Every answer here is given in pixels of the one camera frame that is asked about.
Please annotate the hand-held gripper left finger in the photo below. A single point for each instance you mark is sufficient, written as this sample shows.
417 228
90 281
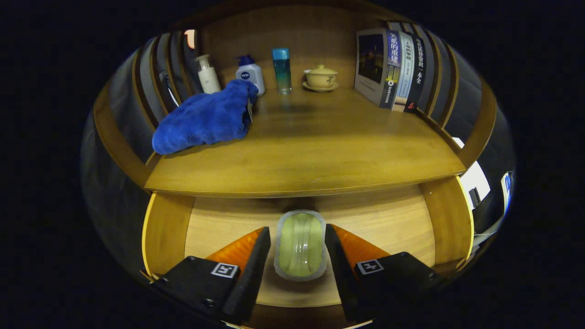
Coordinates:
253 269

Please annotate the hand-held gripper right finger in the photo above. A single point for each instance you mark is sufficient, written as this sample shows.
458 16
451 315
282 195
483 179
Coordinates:
340 269

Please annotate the wooden drawer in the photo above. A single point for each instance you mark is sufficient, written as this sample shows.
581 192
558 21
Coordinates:
388 224

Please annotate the wooden cabinet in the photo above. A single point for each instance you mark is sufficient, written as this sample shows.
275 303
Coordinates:
297 36

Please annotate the blue towel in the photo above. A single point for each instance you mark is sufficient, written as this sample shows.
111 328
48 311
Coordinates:
201 119

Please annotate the yellow lidded teacup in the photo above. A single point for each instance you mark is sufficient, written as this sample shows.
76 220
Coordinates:
321 78

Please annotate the white lotion bottle blue cap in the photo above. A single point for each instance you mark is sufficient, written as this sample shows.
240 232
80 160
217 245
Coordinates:
250 75

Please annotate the white pump bottle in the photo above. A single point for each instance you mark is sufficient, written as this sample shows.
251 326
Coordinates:
209 77

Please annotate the teal clear bottle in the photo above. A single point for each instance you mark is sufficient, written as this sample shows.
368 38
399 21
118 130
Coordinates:
282 73

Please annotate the grey book blue spine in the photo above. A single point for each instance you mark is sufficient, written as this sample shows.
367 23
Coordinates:
370 64

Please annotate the black spine book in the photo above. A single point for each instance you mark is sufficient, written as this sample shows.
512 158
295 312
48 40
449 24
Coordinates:
418 73

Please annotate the white spine book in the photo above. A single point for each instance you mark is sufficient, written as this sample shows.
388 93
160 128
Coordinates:
406 68

